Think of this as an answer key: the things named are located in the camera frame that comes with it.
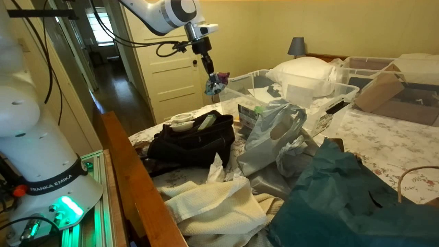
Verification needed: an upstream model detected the wooden headboard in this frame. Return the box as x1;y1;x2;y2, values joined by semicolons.
305;52;349;65

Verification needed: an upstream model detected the black base cable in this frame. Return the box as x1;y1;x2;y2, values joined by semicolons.
0;216;61;232

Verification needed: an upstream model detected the brown cardboard box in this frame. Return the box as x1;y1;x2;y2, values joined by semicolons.
354;72;439;128

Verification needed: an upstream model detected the black camera mount rod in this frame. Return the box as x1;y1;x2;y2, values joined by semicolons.
6;9;80;21

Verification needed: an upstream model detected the large grey plastic bag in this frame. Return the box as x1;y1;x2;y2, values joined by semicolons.
238;99;309;177

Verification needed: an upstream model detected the cream towel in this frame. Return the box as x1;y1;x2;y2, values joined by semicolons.
160;176;286;247

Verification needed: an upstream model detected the clear bin holding cardboard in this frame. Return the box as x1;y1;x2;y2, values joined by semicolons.
341;55;439;94

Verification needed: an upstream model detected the white paper sheet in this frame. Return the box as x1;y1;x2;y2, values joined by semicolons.
249;84;294;105

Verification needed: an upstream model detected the black fabric bag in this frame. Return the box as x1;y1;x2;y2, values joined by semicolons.
147;109;238;170

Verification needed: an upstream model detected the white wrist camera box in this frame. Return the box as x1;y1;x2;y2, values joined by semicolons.
198;22;220;37

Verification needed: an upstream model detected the white plastic sheet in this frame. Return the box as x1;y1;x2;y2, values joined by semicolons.
397;52;439;87

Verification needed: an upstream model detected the grey folded cloth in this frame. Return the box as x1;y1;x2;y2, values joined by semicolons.
249;165;300;201

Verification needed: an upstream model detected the empty clear plastic bin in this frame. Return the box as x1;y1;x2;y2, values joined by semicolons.
213;68;361;116

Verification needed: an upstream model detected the black flat remote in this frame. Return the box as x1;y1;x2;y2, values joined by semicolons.
326;100;352;116

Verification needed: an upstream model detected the teal cloth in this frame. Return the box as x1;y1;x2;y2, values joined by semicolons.
267;138;439;247

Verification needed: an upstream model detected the small crumpled grey plastic bag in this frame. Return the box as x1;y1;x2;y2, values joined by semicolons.
276;136;319;181

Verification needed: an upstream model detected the white pillow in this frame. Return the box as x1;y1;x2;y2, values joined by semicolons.
267;55;345;100

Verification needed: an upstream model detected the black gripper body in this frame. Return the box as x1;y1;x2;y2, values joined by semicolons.
191;36;215;59

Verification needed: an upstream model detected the dark printed box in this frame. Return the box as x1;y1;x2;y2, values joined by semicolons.
236;102;267;139

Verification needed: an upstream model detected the green lit metal base frame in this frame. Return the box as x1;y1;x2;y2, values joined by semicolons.
61;150;116;247

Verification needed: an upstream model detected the floral bedspread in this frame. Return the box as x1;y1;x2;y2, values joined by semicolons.
129;98;439;205

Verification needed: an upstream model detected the grey lamp shade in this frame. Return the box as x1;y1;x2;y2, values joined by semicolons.
287;36;308;59

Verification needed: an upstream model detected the multicolour wrapper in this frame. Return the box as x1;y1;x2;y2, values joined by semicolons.
205;72;232;96

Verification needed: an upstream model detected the brown cord loop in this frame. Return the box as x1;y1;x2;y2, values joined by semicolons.
397;165;439;205

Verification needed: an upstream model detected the pale green tube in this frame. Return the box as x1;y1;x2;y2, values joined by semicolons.
198;113;217;131

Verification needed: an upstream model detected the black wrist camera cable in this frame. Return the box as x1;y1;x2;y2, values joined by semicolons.
88;0;193;59

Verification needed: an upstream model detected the wooden bed footboard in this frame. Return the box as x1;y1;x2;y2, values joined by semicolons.
94;107;190;247

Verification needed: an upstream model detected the bright distant window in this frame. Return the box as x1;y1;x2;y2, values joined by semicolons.
87;11;117;47

